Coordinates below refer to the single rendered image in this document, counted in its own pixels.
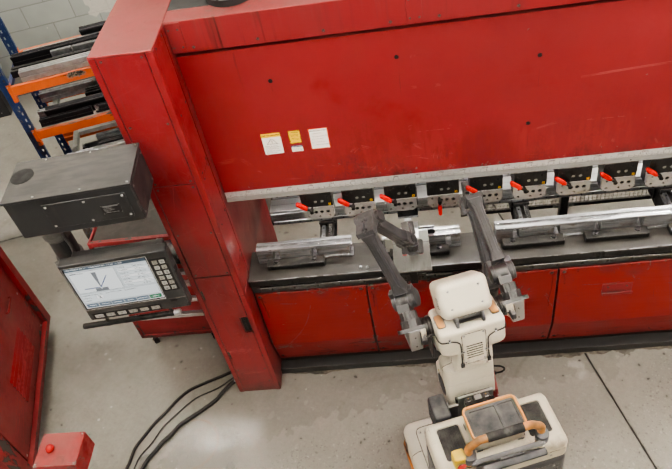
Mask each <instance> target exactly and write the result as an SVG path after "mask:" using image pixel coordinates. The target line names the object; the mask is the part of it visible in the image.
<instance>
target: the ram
mask: <svg viewBox="0 0 672 469"><path fill-rule="evenodd" d="M176 59H177V61H178V64H179V67H180V70H181V73H182V76H183V78H184V81H185V84H186V87H187V90H188V92H189V95H190V98H191V101H192V104H193V106H194V109H195V112H196V115H197V118H198V120H199V123H200V126H201V129H202V132H203V135H204V137H205V140H206V143H207V146H208V149H209V151H210V154H211V157H212V160H213V163H214V165H215V168H216V171H217V174H218V177H219V180H220V182H221V185H222V188H223V191H224V194H225V193H229V192H239V191H248V190H258V189H268V188H278V187H287V186H297V185H307V184H317V183H326V182H336V181H346V180H356V179H365V178H375V177H385V176H395V175H404V174H414V173H424V172H434V171H443V170H453V169H463V168H473V167H482V166H492V165H502V164H512V163H521V162H531V161H541V160H551V159H560V158H570V157H580V156H589V155H599V154H609V153H619V152H628V151H638V150H648V149H658V148H667V147H672V0H599V1H591V2H583V3H575V4H567V5H559V6H551V7H544V8H536V9H528V10H520V11H512V12H504V13H496V14H489V15H481V16H473V17H465V18H457V19H449V20H441V21H434V22H426V23H418V24H416V23H414V24H410V25H402V26H394V27H387V28H379V29H371V30H363V31H355V32H347V33H339V34H332V35H324V36H316V37H308V38H300V39H292V40H284V41H277V42H269V43H261V44H253V45H245V46H237V47H229V48H222V49H214V50H206V51H198V52H190V53H182V54H177V56H176ZM323 127H327V131H328V136H329V141H330V146H331V147H330V148H321V149H312V148H311V143H310V139H309V134H308V130H307V129H314V128H323ZM295 130H299V133H300V137H301V141H302V142H301V143H292V144H291V143H290V139H289V135H288V131H295ZM278 132H279V134H280V137H281V141H282V145H283V149H284V153H278V154H269V155H266V153H265V150H264V146H263V143H262V139H261V136H260V135H261V134H269V133H278ZM295 145H302V146H303V150H304V151H296V152H293V151H292V147H291V146H295ZM670 157H672V153H662V154H652V155H643V156H633V157H623V158H613V159H603V160H594V161H584V162H574V163H564V164H554V165H544V166H535V167H525V168H515V169H505V170H495V171H485V172H476V173H466V174H456V175H446V176H436V177H426V178H417V179H407V180H397V181H387V182H377V183H367V184H358V185H348V186H338V187H328V188H318V189H309V190H299V191H289V192H279V193H269V194H259V195H250V196H240V197H230V198H226V199H227V202H235V201H244V200H254V199H264V198H274V197H284V196H294V195H304V194H314V193H324V192H334V191H343V190H353V189H363V188H373V187H383V186H393V185H403V184H413V183H423V182H433V181H442V180H452V179H462V178H472V177H482V176H492V175H502V174H512V173H522V172H532V171H541V170H551V169H561V168H571V167H581V166H591V165H601V164H611V163H621V162H631V161H641V160H650V159H660V158H670Z"/></svg>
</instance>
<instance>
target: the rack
mask: <svg viewBox="0 0 672 469"><path fill-rule="evenodd" d="M0 30H1V31H2V33H1V32H0V38H1V40H2V41H3V43H4V45H5V47H6V49H7V51H8V52H9V54H10V56H11V54H15V53H19V52H23V50H27V49H31V48H35V47H39V46H43V45H47V44H51V43H55V42H59V41H63V40H67V39H71V38H75V37H79V36H81V35H77V36H73V37H69V38H65V39H61V40H57V41H53V42H49V43H45V44H41V45H37V46H33V47H29V48H25V49H21V50H19V48H18V47H16V45H15V43H14V41H13V39H12V37H11V35H10V34H9V32H8V30H7V28H6V26H5V24H4V22H3V21H2V19H1V17H0ZM4 37H5V38H6V40H5V39H4ZM7 44H9V46H10V47H8V45H7ZM11 50H12V51H13V53H12V52H11ZM0 74H1V76H0V89H1V91H2V92H3V94H4V96H5V98H6V99H7V101H8V103H9V105H10V106H11V108H12V110H13V111H14V113H15V115H16V117H17V118H18V120H19V122H20V123H21V125H22V127H23V129H24V130H25V132H26V134H27V135H28V137H29V139H30V141H31V142H32V144H33V146H34V147H35V149H36V151H37V153H38V154H39V156H40V158H41V159H42V158H48V157H51V156H50V154H49V152H48V150H47V149H46V147H45V145H44V142H43V141H42V139H44V138H48V137H52V136H55V138H56V140H57V142H58V144H59V145H60V147H61V149H62V151H63V153H64V155H66V154H67V153H71V152H75V151H79V142H80V138H82V137H86V136H90V135H94V134H96V133H99V132H103V131H107V130H111V129H115V128H118V126H114V127H110V128H107V129H103V130H99V131H95V132H91V133H87V134H84V135H80V134H79V132H78V131H79V129H82V128H86V127H90V126H94V125H98V124H102V123H106V122H109V121H113V120H115V119H114V117H113V115H112V113H111V111H108V110H107V111H103V112H101V113H100V114H96V115H92V116H89V117H85V118H81V119H77V120H73V121H69V122H65V123H62V124H58V123H57V124H53V125H49V127H46V128H42V129H38V130H36V128H34V126H33V124H32V122H31V120H30V119H29V117H28V115H27V113H26V112H25V110H24V108H23V106H22V105H21V103H20V101H19V98H18V97H17V95H21V94H25V93H29V92H30V93H31V94H32V96H33V98H34V100H35V102H36V103H37V105H38V107H39V109H42V108H45V106H49V105H48V103H49V102H53V103H52V105H54V104H58V103H60V100H61V99H65V98H69V97H72V96H76V95H80V94H84V93H85V92H84V93H80V94H76V95H72V96H68V97H65V98H61V99H57V100H53V101H49V102H45V103H42V101H41V99H40V97H39V95H38V94H39V91H40V90H41V89H45V88H49V87H52V86H56V85H60V84H64V83H68V82H72V81H76V80H79V79H84V78H88V77H92V76H94V74H93V71H92V69H91V67H90V66H85V67H81V68H79V69H75V70H71V71H67V72H63V73H59V74H55V75H51V76H47V77H43V78H39V79H34V80H30V81H26V82H24V83H20V84H16V85H14V82H15V78H14V79H13V77H12V75H11V73H10V77H9V81H8V80H7V78H6V76H5V75H4V73H3V71H2V69H1V68H0ZM3 80H4V81H5V83H4V82H3ZM35 94H36V95H37V96H35ZM38 99H39V101H40V102H38ZM41 105H42V106H43V107H41ZM18 106H19V107H20V109H19V108H18ZM22 113H23V114H24V115H22ZM25 119H27V122H26V120H25ZM28 125H30V126H31V128H30V127H29V126H28ZM59 138H60V140H59ZM71 140H73V146H72V149H71V148H70V146H69V142H68V141H71ZM61 143H63V145H62V144H61ZM64 148H65V149H66V150H65V149H64ZM42 149H44V151H43V150H42ZM46 155H47V156H48V157H46ZM92 230H93V229H92V228H86V229H83V231H84V233H85V235H86V237H87V238H88V240H89V238H90V235H91V233H92Z"/></svg>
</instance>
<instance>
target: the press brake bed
mask: <svg viewBox="0 0 672 469"><path fill-rule="evenodd" d="M514 266H515V269H516V273H517V277H516V278H514V279H512V280H513V281H515V283H516V286H517V289H518V288H520V291H521V294H522V295H526V294H528V296H529V298H527V299H524V312H525V319H523V320H519V321H516V322H513V321H512V319H511V318H510V317H509V316H507V315H505V316H504V317H505V321H506V327H505V338H504V339H503V340H501V341H500V342H498V343H494V344H492V350H493V357H492V358H493V359H495V358H509V357H523V356H537V355H549V354H557V353H574V352H590V351H604V350H621V349H635V348H646V347H659V346H672V251H667V252H656V253H644V254H632V255H621V256H609V257H598V258H586V259H574V260H563V261H551V262H540V263H528V264H516V265H514ZM481 269H482V268H470V269H458V270H447V271H435V272H424V273H418V282H419V283H414V284H412V285H413V287H414V288H416V289H417V290H418V292H419V295H420V299H421V304H420V305H419V306H417V307H414V310H416V311H417V315H418V317H420V318H422V317H423V318H424V316H425V315H428V312H429V310H431V309H434V308H435V307H434V303H433V299H432V296H431V292H430V288H429V285H430V283H431V282H432V281H435V280H438V279H442V278H445V277H449V276H452V275H456V274H459V273H463V272H466V271H470V270H473V271H477V272H479V271H480V270H481ZM513 281H512V282H513ZM625 282H633V285H632V289H631V291H632V293H631V294H619V295H606V296H602V294H601V290H602V285H603V284H613V283H625ZM251 288H252V291H253V294H254V296H255V299H256V302H257V304H258V307H259V310H260V313H261V315H262V318H263V321H264V323H265V326H266V329H267V332H268V334H269V337H270V340H271V343H272V345H273V346H274V348H275V350H276V351H277V353H278V354H279V356H280V357H281V360H282V363H281V371H282V373H283V374H284V373H296V372H311V371H325V370H337V369H355V368H369V367H382V366H395V365H407V364H423V363H436V361H437V360H438V358H439V356H440V355H442V354H441V353H440V351H437V350H436V347H435V345H434V355H435V358H433V356H432V353H431V351H430V348H429V346H428V345H423V349H420V350H417V351H413V352H412V351H411V349H410V347H409V344H408V342H407V339H406V337H405V334H403V335H398V332H397V331H401V330H402V328H401V325H400V322H401V319H400V316H399V314H398V312H396V311H395V310H394V308H393V306H392V303H391V299H390V298H389V296H388V292H389V290H391V287H390V285H389V283H388V281H387V279H386V278H385V276H377V277H366V278H354V279H342V280H331V281H319V282H308V283H296V284H284V285H273V286H261V287H251Z"/></svg>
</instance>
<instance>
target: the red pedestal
mask: <svg viewBox="0 0 672 469"><path fill-rule="evenodd" d="M94 446H95V443H94V442H93V441H92V440H91V438H90V437H89V436H88V435H87V434H86V432H70V433H54V434H44V436H43V439H42V442H41V444H40V447H39V450H38V453H37V456H36V459H35V462H34V465H33V468H34V469H88V467H89V463H90V460H91V456H92V453H93V449H94Z"/></svg>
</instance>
